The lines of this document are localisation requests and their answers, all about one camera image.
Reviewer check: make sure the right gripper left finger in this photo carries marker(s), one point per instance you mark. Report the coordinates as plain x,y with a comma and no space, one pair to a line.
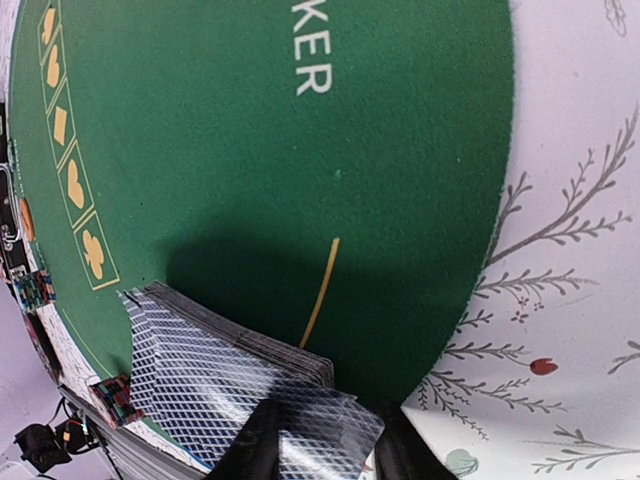
254,453

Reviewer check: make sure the orange big blind button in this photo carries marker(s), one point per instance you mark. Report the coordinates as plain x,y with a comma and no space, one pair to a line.
27,220

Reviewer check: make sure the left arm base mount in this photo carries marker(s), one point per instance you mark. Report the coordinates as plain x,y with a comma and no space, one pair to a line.
45,447

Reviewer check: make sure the green round poker mat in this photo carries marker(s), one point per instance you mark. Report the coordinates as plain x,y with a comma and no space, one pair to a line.
327,173

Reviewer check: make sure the red chip stack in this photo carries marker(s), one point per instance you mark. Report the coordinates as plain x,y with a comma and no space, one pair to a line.
112,399

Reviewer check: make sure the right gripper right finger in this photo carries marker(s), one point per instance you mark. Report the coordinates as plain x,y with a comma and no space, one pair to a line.
400,452

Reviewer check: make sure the green chip stack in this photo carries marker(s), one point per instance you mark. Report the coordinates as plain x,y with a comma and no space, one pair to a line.
34,290

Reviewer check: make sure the grey playing card deck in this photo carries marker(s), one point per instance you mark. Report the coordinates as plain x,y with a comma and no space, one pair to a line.
199,377

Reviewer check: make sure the black poker chip case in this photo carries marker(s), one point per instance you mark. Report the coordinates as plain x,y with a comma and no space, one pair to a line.
12,246

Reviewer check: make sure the red floral plate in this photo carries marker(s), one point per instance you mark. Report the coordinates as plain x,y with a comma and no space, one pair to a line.
43,346

